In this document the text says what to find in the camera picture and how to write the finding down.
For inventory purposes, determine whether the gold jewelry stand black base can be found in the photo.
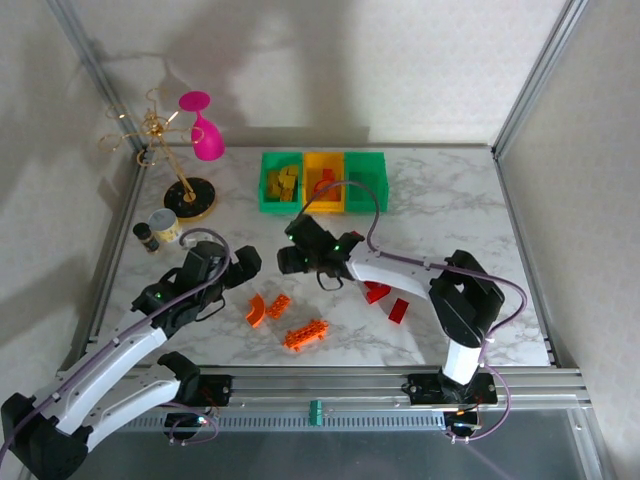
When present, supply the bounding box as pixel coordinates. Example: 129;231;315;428
97;88;218;222

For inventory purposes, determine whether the green plastic bin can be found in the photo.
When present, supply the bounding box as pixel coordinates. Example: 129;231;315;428
257;151;305;215
343;150;391;215

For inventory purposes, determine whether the aluminium mounting rail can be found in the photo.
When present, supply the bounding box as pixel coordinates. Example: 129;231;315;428
55;367;585;417

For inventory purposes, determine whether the orange long lego plate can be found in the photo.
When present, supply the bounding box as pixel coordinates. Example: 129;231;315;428
282;319;331;353

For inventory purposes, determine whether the aluminium frame post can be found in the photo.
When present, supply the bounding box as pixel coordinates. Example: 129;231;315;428
47;0;149;154
491;0;587;157

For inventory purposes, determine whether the red lego brick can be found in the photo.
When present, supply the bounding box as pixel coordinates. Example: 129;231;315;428
388;297;412;325

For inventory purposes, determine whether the orange curved lego piece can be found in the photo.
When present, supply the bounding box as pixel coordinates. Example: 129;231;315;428
244;293;269;329

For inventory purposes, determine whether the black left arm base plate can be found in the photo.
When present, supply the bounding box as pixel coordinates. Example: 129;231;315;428
164;374;234;410

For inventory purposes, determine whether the orange lego brick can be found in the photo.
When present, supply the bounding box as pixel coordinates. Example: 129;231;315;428
266;294;293;321

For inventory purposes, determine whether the aluminium side rail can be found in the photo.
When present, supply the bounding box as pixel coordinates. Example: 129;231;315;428
492;149;562;369
69;149;147;372

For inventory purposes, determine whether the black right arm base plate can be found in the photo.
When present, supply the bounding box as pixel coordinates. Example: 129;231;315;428
406;372;499;407

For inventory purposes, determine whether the small dark spice bottle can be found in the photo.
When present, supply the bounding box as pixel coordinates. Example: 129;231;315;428
132;222;161;254

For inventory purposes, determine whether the pink plastic wine glass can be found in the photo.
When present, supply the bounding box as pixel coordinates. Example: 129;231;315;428
178;90;227;163

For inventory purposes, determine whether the red lego arch piece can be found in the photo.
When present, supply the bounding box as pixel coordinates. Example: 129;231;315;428
363;280;394;305

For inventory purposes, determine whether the yellow plastic bin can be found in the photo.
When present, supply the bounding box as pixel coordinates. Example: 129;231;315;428
301;151;347;215

